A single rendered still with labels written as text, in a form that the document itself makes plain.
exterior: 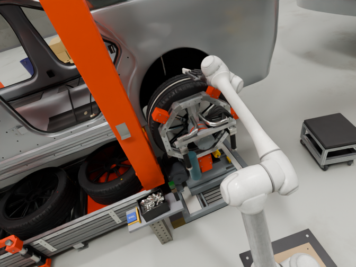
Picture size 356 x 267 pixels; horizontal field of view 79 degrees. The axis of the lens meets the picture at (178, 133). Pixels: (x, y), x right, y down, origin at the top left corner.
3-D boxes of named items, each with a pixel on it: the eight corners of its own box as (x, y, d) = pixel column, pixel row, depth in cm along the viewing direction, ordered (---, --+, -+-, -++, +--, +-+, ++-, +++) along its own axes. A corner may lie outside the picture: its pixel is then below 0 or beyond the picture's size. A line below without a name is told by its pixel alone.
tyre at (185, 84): (227, 119, 204) (207, 56, 162) (240, 133, 186) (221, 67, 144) (166, 152, 204) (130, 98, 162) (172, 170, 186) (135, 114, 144)
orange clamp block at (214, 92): (213, 95, 154) (218, 82, 149) (217, 99, 148) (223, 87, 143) (204, 92, 151) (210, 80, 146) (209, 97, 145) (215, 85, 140)
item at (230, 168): (222, 153, 240) (221, 147, 233) (239, 176, 212) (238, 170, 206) (180, 170, 235) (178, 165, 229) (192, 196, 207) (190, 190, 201)
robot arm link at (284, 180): (286, 145, 93) (257, 155, 92) (312, 184, 84) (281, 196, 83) (277, 157, 104) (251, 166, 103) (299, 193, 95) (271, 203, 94)
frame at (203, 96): (230, 139, 184) (224, 82, 149) (233, 143, 178) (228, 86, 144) (170, 163, 178) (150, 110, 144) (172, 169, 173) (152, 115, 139)
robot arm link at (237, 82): (226, 76, 129) (216, 65, 119) (249, 82, 119) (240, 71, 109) (217, 92, 130) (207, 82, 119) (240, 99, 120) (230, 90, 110)
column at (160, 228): (169, 229, 197) (156, 205, 170) (172, 240, 189) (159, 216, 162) (159, 234, 196) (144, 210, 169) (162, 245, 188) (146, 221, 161)
